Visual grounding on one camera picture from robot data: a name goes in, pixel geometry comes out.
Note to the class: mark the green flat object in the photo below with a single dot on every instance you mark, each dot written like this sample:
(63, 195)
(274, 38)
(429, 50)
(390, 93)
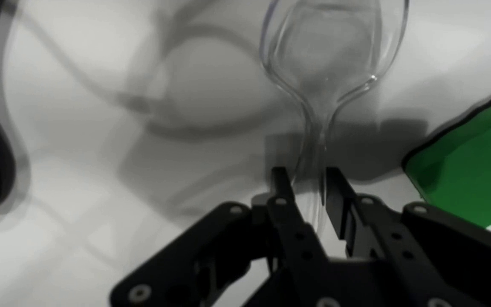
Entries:
(453, 171)

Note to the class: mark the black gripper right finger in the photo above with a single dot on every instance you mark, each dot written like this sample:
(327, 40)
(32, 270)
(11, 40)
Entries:
(354, 218)

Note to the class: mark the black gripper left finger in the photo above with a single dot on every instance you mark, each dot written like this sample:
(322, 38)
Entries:
(294, 240)

